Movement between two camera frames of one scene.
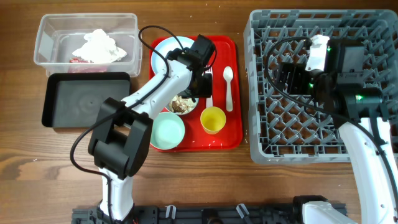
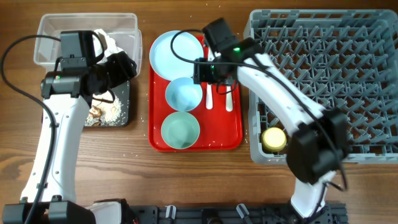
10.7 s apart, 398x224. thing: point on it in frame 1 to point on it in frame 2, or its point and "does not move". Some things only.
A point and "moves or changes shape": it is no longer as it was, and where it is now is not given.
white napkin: (99, 48) does not move
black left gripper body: (202, 86) to (114, 71)
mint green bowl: (167, 131) to (180, 130)
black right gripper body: (288, 78) to (200, 72)
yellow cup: (212, 119) to (273, 139)
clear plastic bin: (60, 34) does not move
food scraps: (181, 104) moves or changes shape
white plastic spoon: (228, 74) does not move
